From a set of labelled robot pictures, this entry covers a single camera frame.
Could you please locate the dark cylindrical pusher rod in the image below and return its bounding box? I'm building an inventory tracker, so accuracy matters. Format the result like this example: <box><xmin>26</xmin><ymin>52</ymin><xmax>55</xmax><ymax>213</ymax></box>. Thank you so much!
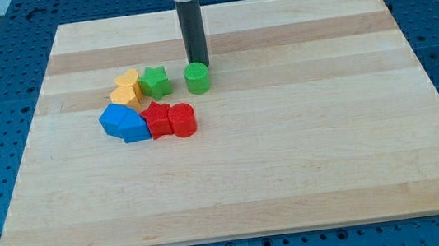
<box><xmin>175</xmin><ymin>0</ymin><xmax>209</xmax><ymax>66</ymax></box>

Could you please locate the green cylinder block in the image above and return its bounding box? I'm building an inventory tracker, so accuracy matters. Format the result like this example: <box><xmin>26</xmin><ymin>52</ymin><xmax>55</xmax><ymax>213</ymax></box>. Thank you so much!
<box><xmin>184</xmin><ymin>62</ymin><xmax>210</xmax><ymax>95</ymax></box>

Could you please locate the green star block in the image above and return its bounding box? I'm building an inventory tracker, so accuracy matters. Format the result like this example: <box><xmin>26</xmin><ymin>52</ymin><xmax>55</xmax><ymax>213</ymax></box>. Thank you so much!
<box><xmin>138</xmin><ymin>67</ymin><xmax>173</xmax><ymax>101</ymax></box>

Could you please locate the yellow heart block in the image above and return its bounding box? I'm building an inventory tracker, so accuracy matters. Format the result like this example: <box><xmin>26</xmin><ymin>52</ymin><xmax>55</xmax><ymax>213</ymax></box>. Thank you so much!
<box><xmin>114</xmin><ymin>69</ymin><xmax>142</xmax><ymax>100</ymax></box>

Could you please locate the yellow pentagon block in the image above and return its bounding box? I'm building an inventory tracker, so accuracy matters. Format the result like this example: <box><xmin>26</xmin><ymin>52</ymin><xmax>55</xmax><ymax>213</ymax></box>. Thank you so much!
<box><xmin>110</xmin><ymin>86</ymin><xmax>142</xmax><ymax>112</ymax></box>

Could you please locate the red cylinder block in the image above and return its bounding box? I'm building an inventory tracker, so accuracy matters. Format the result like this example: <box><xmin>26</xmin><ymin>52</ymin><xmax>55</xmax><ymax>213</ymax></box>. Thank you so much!
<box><xmin>168</xmin><ymin>103</ymin><xmax>198</xmax><ymax>138</ymax></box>

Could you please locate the red star block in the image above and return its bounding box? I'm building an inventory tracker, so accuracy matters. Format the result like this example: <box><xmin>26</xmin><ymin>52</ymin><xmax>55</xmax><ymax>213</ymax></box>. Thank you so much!
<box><xmin>140</xmin><ymin>101</ymin><xmax>173</xmax><ymax>140</ymax></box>

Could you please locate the blue pentagon block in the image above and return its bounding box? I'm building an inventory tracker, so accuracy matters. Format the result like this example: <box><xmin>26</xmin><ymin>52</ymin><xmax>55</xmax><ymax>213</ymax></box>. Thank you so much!
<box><xmin>118</xmin><ymin>109</ymin><xmax>152</xmax><ymax>143</ymax></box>

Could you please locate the blue hexagon block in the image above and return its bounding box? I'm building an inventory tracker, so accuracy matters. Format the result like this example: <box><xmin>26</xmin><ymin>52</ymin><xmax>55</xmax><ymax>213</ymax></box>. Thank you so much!
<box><xmin>99</xmin><ymin>103</ymin><xmax>133</xmax><ymax>138</ymax></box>

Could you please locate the wooden board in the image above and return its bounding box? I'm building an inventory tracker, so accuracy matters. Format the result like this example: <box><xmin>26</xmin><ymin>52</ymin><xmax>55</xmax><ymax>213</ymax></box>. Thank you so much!
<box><xmin>0</xmin><ymin>0</ymin><xmax>439</xmax><ymax>246</ymax></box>

